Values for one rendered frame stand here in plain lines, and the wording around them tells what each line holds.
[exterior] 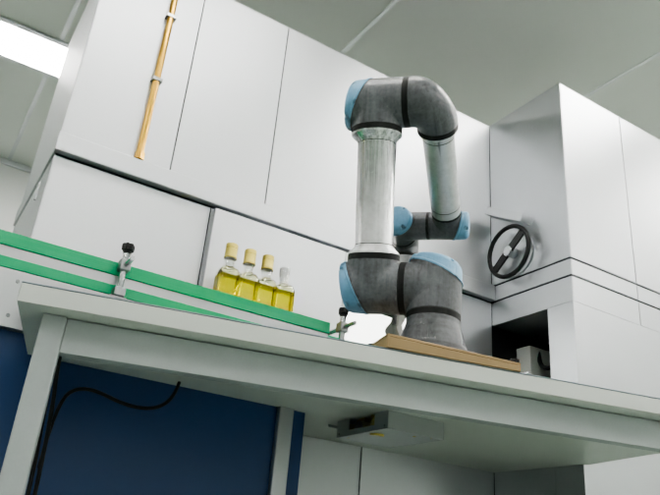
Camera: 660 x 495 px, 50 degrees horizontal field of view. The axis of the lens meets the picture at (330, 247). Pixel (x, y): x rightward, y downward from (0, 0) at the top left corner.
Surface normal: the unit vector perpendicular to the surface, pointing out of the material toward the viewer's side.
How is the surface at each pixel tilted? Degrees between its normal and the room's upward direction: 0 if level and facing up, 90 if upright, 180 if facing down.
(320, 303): 90
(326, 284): 90
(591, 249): 90
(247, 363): 90
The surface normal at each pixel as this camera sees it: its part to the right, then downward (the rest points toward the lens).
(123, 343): 0.33, -0.37
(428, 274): -0.27, -0.47
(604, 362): 0.54, -0.31
